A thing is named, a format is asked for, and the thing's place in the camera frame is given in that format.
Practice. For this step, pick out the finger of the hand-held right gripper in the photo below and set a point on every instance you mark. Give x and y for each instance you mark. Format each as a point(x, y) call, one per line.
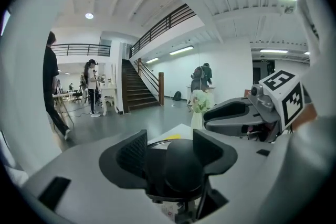
point(231, 126)
point(231, 105)

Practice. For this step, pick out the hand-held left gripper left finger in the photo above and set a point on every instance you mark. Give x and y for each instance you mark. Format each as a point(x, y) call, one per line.
point(86, 165)

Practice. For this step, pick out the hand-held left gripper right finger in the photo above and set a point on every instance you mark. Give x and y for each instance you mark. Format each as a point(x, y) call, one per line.
point(236, 186)

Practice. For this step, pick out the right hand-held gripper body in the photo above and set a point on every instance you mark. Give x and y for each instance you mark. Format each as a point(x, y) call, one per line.
point(283, 91)

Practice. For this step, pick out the cooker lid with black handle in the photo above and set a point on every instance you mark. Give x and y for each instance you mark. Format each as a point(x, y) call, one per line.
point(181, 162)

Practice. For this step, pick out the person's right forearm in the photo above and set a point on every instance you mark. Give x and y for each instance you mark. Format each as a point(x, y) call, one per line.
point(304, 115)

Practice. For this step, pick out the white flower bouquet in vase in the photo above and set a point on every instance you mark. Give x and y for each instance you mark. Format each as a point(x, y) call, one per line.
point(200, 98)

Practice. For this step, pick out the long tube ceiling light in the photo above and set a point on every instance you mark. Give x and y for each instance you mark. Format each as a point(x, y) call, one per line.
point(181, 50)
point(273, 51)
point(152, 60)

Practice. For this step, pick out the white square table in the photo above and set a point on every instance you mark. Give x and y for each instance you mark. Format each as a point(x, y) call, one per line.
point(181, 129)

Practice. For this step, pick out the black bag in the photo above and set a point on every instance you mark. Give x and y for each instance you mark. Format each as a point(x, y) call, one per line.
point(177, 95)

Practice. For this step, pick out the wooden table with legs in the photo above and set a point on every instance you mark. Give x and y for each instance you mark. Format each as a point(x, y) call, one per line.
point(63, 98)

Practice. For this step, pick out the white ornate table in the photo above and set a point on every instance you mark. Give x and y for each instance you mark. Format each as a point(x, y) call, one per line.
point(109, 94)

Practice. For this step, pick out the dark wooden staircase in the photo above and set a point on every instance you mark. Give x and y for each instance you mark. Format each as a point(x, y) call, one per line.
point(136, 86)

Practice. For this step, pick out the black balcony railing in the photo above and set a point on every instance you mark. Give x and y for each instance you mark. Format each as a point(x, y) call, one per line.
point(78, 49)

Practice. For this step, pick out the round ceiling light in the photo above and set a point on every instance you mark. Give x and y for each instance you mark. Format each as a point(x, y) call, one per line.
point(89, 15)

